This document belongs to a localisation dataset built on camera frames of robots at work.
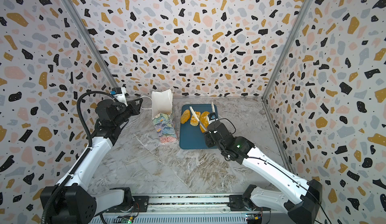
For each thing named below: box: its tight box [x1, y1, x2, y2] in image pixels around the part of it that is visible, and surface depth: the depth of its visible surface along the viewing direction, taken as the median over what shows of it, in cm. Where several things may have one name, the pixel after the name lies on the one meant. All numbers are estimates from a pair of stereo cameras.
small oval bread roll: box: [180, 109, 191, 125], surface depth 106 cm
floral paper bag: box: [151, 87, 178, 144], surface depth 89 cm
